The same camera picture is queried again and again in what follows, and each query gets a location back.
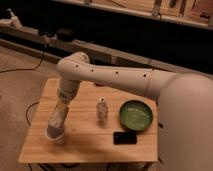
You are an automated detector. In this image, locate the wooden table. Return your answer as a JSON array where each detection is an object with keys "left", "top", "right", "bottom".
[{"left": 19, "top": 79, "right": 157, "bottom": 163}]

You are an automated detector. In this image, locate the white object on ledge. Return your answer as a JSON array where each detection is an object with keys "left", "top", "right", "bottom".
[{"left": 0, "top": 9, "right": 22, "bottom": 29}]

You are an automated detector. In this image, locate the black power adapter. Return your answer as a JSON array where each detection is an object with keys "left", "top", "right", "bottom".
[{"left": 56, "top": 29, "right": 75, "bottom": 42}]

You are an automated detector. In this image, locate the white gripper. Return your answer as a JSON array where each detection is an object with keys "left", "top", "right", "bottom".
[{"left": 48, "top": 88, "right": 76, "bottom": 128}]

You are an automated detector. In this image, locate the green ceramic bowl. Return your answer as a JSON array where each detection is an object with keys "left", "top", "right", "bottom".
[{"left": 119, "top": 100, "right": 153, "bottom": 131}]

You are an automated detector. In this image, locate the red brown sausage toy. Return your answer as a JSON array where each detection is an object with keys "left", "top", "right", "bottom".
[{"left": 94, "top": 83, "right": 104, "bottom": 87}]

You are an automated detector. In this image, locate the white ceramic cup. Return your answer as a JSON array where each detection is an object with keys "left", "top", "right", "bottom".
[{"left": 45, "top": 124, "right": 66, "bottom": 144}]

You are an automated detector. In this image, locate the black smartphone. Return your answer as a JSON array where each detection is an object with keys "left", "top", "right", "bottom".
[{"left": 113, "top": 132, "right": 137, "bottom": 145}]

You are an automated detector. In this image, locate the white sponge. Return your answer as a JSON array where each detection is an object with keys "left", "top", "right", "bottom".
[{"left": 50, "top": 108, "right": 67, "bottom": 128}]

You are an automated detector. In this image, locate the black floor cable left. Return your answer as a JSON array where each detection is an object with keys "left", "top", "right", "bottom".
[{"left": 0, "top": 46, "right": 46, "bottom": 75}]

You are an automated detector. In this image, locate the small white ceramic bottle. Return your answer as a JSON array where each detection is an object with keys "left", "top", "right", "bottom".
[{"left": 96, "top": 98, "right": 108, "bottom": 127}]

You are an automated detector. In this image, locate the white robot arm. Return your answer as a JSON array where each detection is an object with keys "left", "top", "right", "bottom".
[{"left": 46, "top": 52, "right": 213, "bottom": 171}]

